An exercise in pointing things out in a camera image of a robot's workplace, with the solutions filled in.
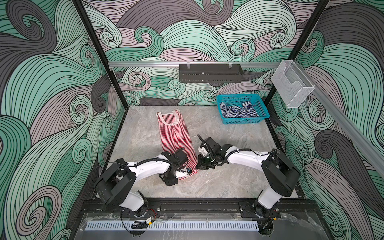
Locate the back aluminium rail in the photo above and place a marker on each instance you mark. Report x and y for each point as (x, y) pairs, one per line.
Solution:
(153, 64)

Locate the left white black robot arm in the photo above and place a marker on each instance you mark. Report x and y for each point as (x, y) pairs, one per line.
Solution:
(114, 186)

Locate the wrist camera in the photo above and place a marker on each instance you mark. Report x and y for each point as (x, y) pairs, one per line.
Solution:
(184, 172)
(203, 151)

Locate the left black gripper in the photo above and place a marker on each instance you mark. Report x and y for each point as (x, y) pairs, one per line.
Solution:
(170, 182)

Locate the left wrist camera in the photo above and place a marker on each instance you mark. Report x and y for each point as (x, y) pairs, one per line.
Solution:
(184, 172)

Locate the left black frame post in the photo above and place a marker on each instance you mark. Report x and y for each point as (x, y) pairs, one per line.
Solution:
(95, 41)

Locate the navy white striped tank top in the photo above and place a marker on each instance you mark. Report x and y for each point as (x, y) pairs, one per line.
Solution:
(246, 110)

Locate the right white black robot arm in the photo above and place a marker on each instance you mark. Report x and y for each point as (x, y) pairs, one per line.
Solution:
(281, 173)

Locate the clear plastic wall bin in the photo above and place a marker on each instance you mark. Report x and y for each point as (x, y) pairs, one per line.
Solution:
(292, 83)

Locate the black frame post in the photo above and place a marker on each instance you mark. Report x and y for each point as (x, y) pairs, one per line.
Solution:
(309, 26)
(95, 41)

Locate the teal plastic basket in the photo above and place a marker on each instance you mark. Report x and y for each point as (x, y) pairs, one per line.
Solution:
(237, 100)

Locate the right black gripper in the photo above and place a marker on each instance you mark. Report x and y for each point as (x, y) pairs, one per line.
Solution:
(200, 164)

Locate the right black frame post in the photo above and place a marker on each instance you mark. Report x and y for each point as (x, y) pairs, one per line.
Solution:
(309, 26)

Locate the black perforated wall tray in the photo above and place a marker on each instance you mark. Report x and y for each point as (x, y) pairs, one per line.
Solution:
(214, 74)

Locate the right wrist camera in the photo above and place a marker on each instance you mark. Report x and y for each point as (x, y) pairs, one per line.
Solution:
(203, 151)

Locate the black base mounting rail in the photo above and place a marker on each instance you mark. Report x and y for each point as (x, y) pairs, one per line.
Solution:
(244, 207)

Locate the white slotted cable duct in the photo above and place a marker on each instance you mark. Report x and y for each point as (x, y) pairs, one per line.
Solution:
(193, 225)

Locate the aluminium rail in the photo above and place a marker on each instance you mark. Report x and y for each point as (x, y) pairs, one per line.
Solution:
(153, 64)
(356, 117)

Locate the red white striped tank top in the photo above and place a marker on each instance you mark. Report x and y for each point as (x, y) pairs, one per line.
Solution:
(174, 135)

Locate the right aluminium rail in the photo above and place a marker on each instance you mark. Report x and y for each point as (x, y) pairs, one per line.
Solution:
(356, 117)

